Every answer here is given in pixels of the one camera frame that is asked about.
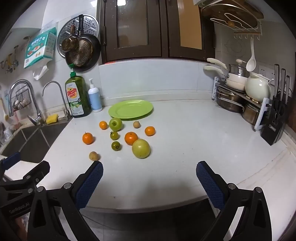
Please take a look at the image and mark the large yellow-green pear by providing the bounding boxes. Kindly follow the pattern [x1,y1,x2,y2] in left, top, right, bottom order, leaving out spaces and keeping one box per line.
[132,139,151,159]

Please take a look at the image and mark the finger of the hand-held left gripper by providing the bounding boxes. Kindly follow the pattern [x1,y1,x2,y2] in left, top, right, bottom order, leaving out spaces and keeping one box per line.
[0,151,22,176]
[0,160,51,197]

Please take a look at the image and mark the steel pot with lid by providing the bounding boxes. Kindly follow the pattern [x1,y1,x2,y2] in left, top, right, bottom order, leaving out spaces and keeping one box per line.
[228,59,248,77]

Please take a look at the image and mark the cream saucepan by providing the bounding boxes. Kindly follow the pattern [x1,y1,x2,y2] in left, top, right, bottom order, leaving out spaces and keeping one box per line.
[207,58,249,84]
[204,65,247,91]

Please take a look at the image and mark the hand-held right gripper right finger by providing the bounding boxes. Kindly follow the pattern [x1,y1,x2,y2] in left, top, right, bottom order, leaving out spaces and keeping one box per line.
[196,161,273,241]

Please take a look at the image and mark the hanging metal utensils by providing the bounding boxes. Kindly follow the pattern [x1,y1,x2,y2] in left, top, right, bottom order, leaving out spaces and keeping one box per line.
[0,45,20,75]

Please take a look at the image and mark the green white paper box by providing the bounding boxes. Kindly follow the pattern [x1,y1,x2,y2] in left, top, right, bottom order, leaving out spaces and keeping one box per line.
[23,27,57,69]

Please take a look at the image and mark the wooden cutting board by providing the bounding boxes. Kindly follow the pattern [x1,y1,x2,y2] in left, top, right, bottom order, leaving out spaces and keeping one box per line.
[240,0,264,20]

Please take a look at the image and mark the orange with stem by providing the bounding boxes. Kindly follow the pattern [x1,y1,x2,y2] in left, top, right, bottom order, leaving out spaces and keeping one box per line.
[82,132,94,145]

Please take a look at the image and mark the white ceramic jug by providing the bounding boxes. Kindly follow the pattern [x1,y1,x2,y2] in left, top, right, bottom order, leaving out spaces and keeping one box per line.
[245,72,274,102]

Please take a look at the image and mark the black knife block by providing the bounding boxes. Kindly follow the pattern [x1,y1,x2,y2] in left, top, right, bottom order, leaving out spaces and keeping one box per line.
[260,94,289,146]

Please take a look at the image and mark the green dish soap bottle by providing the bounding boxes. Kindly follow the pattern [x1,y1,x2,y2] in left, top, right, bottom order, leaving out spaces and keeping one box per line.
[65,65,92,118]

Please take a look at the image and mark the metal pot rack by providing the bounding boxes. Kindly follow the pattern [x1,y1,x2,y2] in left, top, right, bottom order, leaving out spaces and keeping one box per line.
[211,76,271,131]

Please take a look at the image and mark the black frying pan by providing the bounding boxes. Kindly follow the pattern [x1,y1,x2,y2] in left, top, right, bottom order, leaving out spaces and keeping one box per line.
[65,14,101,72]

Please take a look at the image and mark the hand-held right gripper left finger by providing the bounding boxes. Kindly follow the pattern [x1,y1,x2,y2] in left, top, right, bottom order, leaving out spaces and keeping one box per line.
[27,160,104,241]

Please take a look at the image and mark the dark wooden cabinet door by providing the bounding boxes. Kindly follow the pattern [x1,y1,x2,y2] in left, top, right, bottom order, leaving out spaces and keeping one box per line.
[97,0,168,64]
[165,0,216,62]

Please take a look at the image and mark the round metal steamer plate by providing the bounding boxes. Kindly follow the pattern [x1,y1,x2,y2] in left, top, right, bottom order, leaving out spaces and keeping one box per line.
[57,14,100,57]

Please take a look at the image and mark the brass strainer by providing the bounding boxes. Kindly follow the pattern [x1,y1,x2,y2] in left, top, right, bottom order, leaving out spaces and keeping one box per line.
[74,39,94,67]

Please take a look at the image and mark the green apple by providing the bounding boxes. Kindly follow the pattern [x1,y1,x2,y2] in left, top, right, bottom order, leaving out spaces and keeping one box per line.
[109,117,123,131]

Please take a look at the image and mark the steel sink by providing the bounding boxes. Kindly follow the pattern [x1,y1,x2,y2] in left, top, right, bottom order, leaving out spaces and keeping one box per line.
[0,122,70,164]

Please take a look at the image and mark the round dark pot lid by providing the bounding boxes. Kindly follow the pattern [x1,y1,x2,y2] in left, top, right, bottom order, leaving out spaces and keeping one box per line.
[201,3,258,28]

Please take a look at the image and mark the thin chrome faucet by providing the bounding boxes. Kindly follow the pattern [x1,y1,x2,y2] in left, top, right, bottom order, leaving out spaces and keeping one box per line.
[42,81,73,121]

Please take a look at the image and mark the white wire wall rack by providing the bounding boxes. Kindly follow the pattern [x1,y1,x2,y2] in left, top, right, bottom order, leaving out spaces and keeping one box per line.
[209,13,264,39]

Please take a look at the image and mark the small brass pot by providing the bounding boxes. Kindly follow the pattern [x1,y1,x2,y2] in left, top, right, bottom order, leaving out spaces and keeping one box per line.
[61,24,79,52]

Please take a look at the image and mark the large chrome faucet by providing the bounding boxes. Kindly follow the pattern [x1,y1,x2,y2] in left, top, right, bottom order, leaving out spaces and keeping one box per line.
[9,79,44,126]

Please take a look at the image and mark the green plate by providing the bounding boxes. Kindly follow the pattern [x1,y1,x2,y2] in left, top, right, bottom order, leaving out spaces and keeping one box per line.
[108,100,154,119]

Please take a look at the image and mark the white blue pump bottle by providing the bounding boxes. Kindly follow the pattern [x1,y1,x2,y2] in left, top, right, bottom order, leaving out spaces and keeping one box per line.
[88,78,102,113]

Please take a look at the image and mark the white wall outlet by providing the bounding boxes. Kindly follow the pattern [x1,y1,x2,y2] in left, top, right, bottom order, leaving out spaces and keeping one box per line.
[258,65,275,80]

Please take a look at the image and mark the white ladle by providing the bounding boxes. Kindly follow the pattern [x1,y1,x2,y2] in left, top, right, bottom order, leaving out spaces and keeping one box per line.
[245,37,257,72]

